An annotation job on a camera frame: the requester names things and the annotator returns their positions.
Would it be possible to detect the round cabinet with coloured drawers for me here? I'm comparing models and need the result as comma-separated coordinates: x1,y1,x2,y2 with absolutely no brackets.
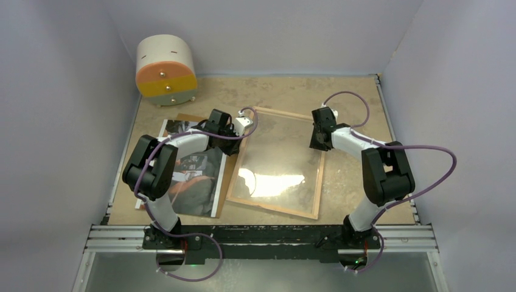
135,34,198,106

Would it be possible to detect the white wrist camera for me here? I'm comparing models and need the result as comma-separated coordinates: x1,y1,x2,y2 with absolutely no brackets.
232,116,254,136
321,104,338,119

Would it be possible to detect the white wooden picture frame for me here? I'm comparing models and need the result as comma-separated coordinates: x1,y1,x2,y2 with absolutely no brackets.
225,106,327,220

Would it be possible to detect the aluminium rail frame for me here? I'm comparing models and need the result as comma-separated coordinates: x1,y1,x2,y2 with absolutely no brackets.
72,225,450,291

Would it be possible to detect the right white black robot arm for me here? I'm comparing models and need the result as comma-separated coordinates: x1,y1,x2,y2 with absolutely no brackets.
309,106,415,248

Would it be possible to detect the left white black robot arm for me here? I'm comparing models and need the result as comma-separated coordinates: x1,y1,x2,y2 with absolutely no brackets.
122,109,256,249

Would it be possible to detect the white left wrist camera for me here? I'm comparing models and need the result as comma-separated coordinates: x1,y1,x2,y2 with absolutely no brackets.
232,116,254,136

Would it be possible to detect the clear acrylic glass sheet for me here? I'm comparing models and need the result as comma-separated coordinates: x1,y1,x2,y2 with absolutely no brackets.
232,112,322,212

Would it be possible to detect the purple cable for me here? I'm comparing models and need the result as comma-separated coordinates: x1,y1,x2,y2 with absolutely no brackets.
322,91,458,275
133,106,259,282

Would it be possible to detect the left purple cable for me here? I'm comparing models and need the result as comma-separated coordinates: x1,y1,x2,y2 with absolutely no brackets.
133,106,259,282

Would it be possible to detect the brown backing board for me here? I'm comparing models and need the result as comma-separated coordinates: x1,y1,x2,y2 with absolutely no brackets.
175,113,245,219

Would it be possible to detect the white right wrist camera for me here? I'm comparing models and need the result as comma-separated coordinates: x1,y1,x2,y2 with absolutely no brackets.
321,104,338,119

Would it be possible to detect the glossy photo print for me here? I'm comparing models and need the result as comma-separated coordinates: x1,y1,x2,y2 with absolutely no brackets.
139,136,227,218

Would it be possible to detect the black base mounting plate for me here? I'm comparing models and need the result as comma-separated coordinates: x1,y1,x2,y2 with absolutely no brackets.
142,224,381,265

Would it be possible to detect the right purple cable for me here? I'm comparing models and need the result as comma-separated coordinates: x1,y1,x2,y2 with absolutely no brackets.
322,91,458,275

